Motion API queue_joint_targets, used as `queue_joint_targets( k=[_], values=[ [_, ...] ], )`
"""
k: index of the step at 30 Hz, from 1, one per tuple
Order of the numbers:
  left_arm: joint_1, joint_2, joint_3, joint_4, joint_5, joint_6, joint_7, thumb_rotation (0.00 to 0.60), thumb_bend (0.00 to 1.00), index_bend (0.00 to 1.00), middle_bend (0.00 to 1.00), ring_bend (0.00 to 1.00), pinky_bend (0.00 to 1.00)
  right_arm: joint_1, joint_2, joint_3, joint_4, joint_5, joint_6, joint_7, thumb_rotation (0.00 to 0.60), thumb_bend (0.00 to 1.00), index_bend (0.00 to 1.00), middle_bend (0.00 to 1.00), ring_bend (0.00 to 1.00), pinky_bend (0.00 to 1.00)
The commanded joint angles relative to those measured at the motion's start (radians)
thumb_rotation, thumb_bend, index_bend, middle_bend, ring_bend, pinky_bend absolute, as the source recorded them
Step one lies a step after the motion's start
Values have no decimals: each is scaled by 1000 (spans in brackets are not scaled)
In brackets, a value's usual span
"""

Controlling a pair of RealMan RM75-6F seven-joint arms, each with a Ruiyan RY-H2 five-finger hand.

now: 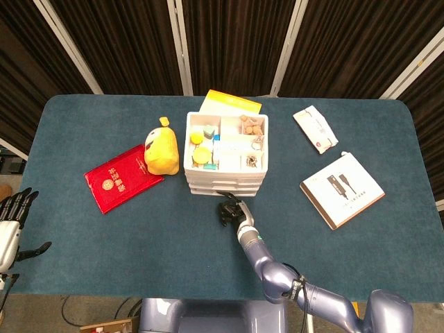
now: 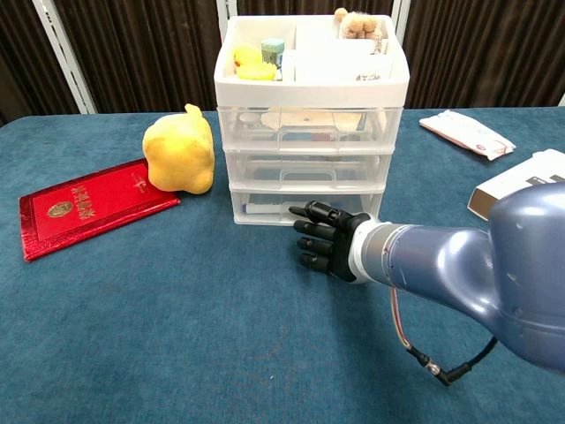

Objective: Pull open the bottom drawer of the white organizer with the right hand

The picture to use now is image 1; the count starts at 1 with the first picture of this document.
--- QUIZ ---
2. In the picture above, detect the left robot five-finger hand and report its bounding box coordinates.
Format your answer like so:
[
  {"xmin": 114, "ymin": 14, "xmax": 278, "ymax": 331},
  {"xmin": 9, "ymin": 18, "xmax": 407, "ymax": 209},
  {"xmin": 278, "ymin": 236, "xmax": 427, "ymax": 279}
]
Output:
[{"xmin": 0, "ymin": 187, "xmax": 52, "ymax": 275}]

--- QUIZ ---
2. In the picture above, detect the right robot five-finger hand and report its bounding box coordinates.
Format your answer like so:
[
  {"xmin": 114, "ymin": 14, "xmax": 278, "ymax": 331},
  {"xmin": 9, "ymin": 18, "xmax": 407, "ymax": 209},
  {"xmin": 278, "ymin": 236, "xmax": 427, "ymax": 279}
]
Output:
[{"xmin": 216, "ymin": 190, "xmax": 255, "ymax": 232}]

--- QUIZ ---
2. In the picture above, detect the white compartment storage box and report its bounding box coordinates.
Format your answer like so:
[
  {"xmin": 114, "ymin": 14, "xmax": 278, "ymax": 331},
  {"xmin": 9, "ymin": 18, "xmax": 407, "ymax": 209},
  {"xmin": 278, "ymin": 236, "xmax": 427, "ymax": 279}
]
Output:
[{"xmin": 182, "ymin": 110, "xmax": 270, "ymax": 198}]

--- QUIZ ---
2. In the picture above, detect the yellow and white flat box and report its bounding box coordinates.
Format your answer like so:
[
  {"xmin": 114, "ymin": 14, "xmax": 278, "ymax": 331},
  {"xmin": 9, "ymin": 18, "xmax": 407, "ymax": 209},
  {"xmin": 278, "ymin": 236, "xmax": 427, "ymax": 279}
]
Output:
[{"xmin": 198, "ymin": 89, "xmax": 263, "ymax": 115}]

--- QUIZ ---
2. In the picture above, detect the cardboard box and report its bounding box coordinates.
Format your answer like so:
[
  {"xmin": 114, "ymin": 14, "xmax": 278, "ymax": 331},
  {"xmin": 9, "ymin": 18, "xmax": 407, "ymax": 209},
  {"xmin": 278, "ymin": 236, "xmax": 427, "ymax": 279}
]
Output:
[{"xmin": 79, "ymin": 317, "xmax": 139, "ymax": 333}]

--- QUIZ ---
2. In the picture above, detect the large yellow round lid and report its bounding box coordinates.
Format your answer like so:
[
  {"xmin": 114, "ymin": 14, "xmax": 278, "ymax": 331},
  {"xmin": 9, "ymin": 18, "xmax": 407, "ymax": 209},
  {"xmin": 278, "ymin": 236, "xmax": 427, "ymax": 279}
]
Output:
[{"xmin": 192, "ymin": 146, "xmax": 212, "ymax": 164}]

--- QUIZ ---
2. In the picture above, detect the brown bead cluster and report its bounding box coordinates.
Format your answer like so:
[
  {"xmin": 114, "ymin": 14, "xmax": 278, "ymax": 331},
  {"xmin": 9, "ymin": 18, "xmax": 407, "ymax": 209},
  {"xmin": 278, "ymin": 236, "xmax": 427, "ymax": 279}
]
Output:
[{"xmin": 239, "ymin": 114, "xmax": 265, "ymax": 135}]

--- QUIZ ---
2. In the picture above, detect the blue table mat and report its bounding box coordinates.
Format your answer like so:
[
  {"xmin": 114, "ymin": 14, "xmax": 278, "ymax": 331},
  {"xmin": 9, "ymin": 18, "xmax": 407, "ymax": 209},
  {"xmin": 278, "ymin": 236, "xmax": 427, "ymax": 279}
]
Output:
[{"xmin": 6, "ymin": 94, "xmax": 437, "ymax": 303}]

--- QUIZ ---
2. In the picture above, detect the yellow plush toy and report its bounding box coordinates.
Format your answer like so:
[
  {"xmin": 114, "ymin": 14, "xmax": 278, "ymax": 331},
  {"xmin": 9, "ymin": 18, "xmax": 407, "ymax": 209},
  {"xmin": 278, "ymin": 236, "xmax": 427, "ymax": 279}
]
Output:
[{"xmin": 143, "ymin": 117, "xmax": 180, "ymax": 176}]

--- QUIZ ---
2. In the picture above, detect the blue-grey robot torso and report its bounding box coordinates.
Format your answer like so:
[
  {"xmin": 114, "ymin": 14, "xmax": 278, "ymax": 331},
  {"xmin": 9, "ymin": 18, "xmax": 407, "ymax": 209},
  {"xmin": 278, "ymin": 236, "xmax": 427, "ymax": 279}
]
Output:
[{"xmin": 138, "ymin": 298, "xmax": 289, "ymax": 333}]

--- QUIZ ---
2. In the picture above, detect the white tissue pack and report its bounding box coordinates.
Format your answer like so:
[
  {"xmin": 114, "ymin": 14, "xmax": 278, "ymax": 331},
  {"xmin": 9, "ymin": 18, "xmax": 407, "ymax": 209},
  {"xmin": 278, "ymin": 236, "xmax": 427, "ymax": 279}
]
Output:
[{"xmin": 292, "ymin": 105, "xmax": 339, "ymax": 155}]

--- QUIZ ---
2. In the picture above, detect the red certificate booklet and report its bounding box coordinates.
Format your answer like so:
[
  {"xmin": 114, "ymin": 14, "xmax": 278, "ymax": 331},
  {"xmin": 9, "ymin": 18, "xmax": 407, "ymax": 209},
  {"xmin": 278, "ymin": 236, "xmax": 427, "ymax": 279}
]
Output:
[{"xmin": 83, "ymin": 144, "xmax": 165, "ymax": 215}]

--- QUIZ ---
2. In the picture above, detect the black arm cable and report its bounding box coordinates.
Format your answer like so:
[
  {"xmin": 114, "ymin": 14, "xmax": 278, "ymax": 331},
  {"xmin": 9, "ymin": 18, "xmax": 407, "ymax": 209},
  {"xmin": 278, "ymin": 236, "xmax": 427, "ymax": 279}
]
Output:
[{"xmin": 281, "ymin": 263, "xmax": 310, "ymax": 333}]

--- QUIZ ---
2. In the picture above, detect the white metal frame post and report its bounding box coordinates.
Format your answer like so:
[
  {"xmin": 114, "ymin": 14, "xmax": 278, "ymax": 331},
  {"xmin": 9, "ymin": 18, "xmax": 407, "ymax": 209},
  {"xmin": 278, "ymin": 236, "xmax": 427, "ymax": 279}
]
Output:
[
  {"xmin": 269, "ymin": 0, "xmax": 309, "ymax": 97},
  {"xmin": 166, "ymin": 0, "xmax": 194, "ymax": 96},
  {"xmin": 0, "ymin": 137, "xmax": 28, "ymax": 161},
  {"xmin": 378, "ymin": 34, "xmax": 444, "ymax": 101},
  {"xmin": 33, "ymin": 0, "xmax": 104, "ymax": 95}
]

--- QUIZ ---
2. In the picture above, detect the white cable product box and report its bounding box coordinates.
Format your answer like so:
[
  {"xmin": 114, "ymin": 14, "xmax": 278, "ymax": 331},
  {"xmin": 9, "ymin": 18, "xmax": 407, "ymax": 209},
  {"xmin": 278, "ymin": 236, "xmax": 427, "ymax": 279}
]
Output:
[{"xmin": 299, "ymin": 151, "xmax": 386, "ymax": 231}]

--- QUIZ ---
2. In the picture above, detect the black floor cable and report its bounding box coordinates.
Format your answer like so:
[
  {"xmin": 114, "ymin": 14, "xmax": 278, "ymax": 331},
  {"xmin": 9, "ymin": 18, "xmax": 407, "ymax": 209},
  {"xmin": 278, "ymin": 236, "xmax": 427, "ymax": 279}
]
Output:
[{"xmin": 114, "ymin": 298, "xmax": 144, "ymax": 319}]

